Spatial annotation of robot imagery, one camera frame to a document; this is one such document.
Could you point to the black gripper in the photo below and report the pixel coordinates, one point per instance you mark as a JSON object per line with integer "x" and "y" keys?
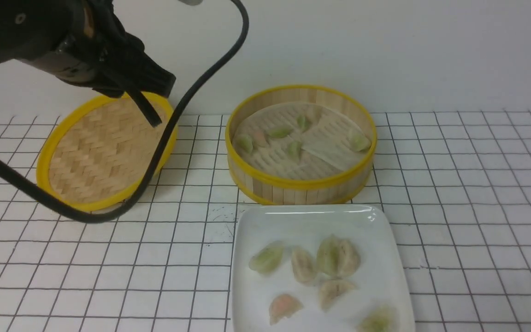
{"x": 93, "y": 50}

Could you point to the green dumpling steamer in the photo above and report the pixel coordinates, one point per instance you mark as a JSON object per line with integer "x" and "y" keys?
{"x": 327, "y": 258}
{"x": 293, "y": 151}
{"x": 244, "y": 143}
{"x": 358, "y": 141}
{"x": 280, "y": 132}
{"x": 303, "y": 123}

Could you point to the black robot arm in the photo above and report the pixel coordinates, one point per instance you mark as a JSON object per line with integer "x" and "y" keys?
{"x": 25, "y": 30}

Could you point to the green dumpling on plate left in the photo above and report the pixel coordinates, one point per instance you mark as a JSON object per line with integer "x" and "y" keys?
{"x": 268, "y": 259}

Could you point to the beige dumpling on plate middle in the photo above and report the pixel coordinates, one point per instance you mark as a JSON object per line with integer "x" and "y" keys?
{"x": 303, "y": 266}

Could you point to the beige dumpling on plate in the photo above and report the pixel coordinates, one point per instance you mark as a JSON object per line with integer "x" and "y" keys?
{"x": 331, "y": 290}
{"x": 348, "y": 259}
{"x": 303, "y": 266}

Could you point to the white square plate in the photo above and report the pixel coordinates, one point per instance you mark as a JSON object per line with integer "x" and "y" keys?
{"x": 380, "y": 278}

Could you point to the beige dumpling on plate right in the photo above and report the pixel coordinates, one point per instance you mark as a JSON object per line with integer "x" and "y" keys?
{"x": 348, "y": 259}

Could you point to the beige dumpling on plate lower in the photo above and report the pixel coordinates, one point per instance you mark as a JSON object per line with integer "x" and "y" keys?
{"x": 331, "y": 290}

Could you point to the green dumpling plate bottom right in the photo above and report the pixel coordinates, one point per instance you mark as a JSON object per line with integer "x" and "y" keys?
{"x": 380, "y": 319}

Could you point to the bamboo steamer lid yellow rim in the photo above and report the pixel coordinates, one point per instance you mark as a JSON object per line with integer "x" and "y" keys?
{"x": 97, "y": 156}

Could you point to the bamboo steamer basket yellow rim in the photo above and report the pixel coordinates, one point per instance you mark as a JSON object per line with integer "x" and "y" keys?
{"x": 271, "y": 190}

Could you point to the green dumpling steamer top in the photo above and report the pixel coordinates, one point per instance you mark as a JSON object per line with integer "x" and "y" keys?
{"x": 303, "y": 123}

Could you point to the white steamer liner paper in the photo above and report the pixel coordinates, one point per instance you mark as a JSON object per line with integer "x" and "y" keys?
{"x": 325, "y": 152}

